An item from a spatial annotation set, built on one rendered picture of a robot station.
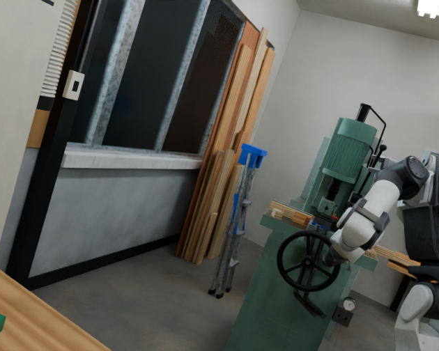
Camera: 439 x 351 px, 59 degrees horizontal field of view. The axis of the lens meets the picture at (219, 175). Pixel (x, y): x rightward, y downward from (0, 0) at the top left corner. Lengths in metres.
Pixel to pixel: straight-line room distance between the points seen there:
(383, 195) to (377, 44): 3.38
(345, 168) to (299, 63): 2.75
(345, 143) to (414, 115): 2.44
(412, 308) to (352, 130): 0.93
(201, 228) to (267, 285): 1.45
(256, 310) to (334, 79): 3.02
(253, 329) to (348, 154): 1.04
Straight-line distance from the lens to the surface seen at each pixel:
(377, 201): 1.33
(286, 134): 4.58
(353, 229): 1.30
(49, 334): 1.36
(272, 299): 2.15
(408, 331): 1.57
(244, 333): 2.26
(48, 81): 1.79
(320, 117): 4.52
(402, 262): 4.03
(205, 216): 3.44
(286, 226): 2.04
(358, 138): 2.08
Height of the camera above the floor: 1.32
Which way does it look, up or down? 9 degrees down
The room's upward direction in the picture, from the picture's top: 20 degrees clockwise
